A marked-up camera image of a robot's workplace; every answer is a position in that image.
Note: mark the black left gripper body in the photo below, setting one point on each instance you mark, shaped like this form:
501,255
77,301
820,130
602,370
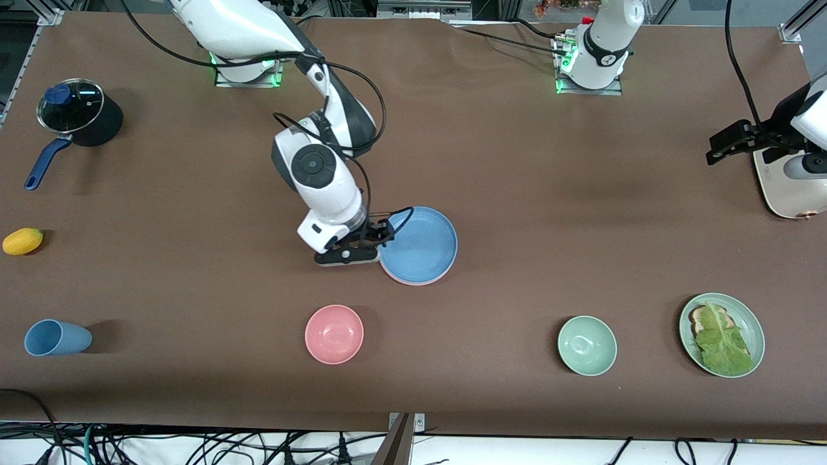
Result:
766,137

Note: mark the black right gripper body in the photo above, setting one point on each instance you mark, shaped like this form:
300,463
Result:
369,233

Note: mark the blue plate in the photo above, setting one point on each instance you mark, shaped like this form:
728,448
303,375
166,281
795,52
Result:
423,245

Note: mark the pink plate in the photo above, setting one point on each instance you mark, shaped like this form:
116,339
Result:
413,283

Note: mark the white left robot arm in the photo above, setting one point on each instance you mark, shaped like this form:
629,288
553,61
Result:
607,39

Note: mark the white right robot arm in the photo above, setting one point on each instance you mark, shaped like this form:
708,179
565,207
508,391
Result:
316,168

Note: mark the pink bowl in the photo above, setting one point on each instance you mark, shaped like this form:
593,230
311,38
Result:
334,334

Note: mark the brown table cover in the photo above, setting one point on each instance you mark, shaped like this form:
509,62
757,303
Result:
504,161

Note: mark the toast slice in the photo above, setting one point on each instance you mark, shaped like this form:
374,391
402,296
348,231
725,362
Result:
695,318

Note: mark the green plate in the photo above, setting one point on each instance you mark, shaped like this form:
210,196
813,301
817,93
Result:
748,320

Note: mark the green lettuce leaf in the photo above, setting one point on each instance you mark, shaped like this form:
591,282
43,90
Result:
723,349

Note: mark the grey metal box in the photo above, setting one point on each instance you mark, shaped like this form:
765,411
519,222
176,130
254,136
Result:
420,10

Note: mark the green bowl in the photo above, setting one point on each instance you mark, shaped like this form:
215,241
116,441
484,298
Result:
586,345

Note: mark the glass lid with blue knob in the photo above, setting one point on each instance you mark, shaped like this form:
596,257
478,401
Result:
81,110

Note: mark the blue cup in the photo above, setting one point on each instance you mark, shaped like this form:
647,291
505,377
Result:
64,339

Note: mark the yellow mango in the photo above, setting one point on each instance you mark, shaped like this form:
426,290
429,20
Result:
22,241

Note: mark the aluminium frame profile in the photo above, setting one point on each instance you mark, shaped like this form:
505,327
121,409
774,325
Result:
791,32

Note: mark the silver metal bracket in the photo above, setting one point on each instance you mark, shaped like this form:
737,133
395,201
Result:
420,423

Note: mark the dark metal post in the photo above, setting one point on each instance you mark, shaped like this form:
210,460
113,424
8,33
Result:
399,445

